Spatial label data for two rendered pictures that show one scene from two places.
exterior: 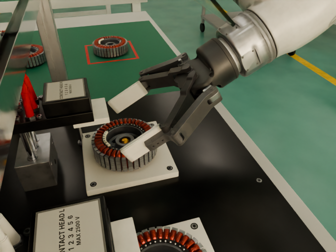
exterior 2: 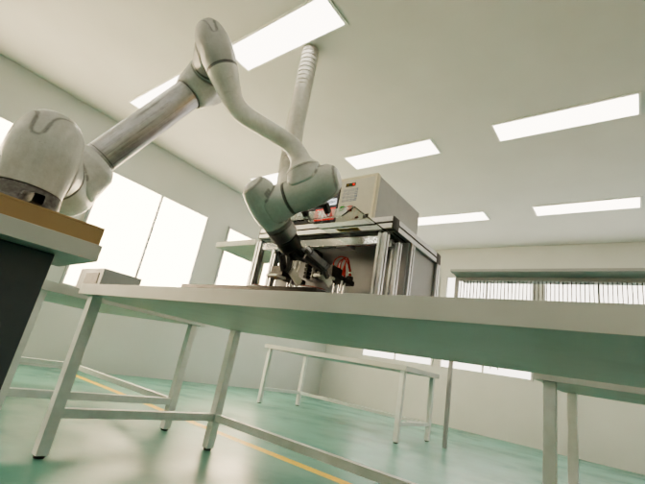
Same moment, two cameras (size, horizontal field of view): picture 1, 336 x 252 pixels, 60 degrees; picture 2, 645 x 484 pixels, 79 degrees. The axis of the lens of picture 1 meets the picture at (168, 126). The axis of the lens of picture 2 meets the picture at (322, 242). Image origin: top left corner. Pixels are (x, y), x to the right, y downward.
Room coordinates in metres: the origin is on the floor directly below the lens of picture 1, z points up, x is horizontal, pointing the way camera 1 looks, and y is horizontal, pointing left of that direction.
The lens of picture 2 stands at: (1.51, -0.66, 0.57)
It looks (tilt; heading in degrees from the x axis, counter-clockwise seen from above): 18 degrees up; 147
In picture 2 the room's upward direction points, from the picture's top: 11 degrees clockwise
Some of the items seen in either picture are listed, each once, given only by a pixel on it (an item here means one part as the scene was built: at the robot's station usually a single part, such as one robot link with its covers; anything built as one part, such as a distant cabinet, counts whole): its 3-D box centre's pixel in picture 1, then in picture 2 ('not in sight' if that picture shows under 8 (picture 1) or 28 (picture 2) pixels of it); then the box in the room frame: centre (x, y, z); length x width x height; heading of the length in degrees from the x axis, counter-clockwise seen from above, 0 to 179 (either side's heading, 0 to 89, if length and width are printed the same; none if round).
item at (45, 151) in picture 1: (38, 160); not in sight; (0.35, 0.21, 0.80); 0.07 x 0.05 x 0.06; 16
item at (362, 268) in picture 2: not in sight; (332, 280); (0.20, 0.28, 0.92); 0.66 x 0.01 x 0.30; 16
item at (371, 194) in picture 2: not in sight; (354, 220); (0.20, 0.35, 1.22); 0.44 x 0.39 x 0.20; 16
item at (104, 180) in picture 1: (126, 153); not in sight; (0.39, 0.08, 0.78); 0.15 x 0.15 x 0.01; 16
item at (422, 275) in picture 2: not in sight; (419, 294); (0.47, 0.52, 0.91); 0.28 x 0.03 x 0.32; 106
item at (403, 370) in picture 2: not in sight; (342, 388); (-2.55, 2.70, 0.38); 2.10 x 0.90 x 0.75; 16
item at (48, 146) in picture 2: not in sight; (43, 155); (0.33, -0.76, 0.95); 0.18 x 0.16 x 0.22; 164
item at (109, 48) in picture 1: (110, 46); not in sight; (0.92, 0.19, 0.77); 0.11 x 0.11 x 0.04
